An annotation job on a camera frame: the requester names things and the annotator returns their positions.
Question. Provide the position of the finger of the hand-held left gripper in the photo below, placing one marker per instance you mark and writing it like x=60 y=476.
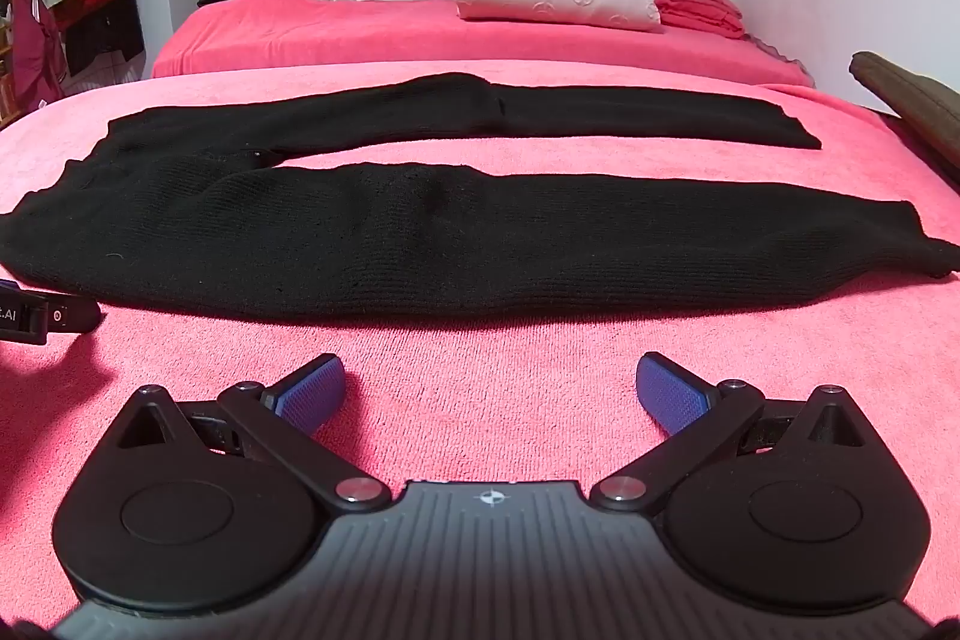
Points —
x=75 y=315

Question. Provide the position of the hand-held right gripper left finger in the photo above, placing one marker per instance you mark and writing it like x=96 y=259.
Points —
x=311 y=392

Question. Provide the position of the brown cushion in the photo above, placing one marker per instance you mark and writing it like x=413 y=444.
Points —
x=911 y=100

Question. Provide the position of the folded pink cloth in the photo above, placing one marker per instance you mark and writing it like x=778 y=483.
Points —
x=697 y=6

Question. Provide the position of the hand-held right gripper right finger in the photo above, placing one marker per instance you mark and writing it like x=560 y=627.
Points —
x=671 y=392

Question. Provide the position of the black knit pants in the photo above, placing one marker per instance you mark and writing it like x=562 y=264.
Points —
x=375 y=242

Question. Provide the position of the pink fleece blanket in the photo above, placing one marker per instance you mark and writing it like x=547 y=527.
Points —
x=480 y=385
x=375 y=29

